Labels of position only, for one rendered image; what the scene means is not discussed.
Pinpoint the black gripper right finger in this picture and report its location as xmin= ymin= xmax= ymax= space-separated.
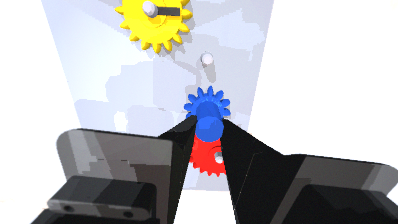
xmin=220 ymin=119 xmax=398 ymax=224

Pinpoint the yellow gear with black stripe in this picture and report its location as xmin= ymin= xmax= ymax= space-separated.
xmin=115 ymin=0 xmax=193 ymax=53

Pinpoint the red gear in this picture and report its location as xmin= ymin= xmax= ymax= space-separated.
xmin=189 ymin=134 xmax=226 ymax=177

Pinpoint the blue gear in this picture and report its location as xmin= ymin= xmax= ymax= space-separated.
xmin=184 ymin=86 xmax=231 ymax=142

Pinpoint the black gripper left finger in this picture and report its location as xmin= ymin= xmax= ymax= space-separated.
xmin=55 ymin=115 xmax=197 ymax=224

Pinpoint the pale grey flat board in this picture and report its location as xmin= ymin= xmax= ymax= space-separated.
xmin=40 ymin=0 xmax=275 ymax=137

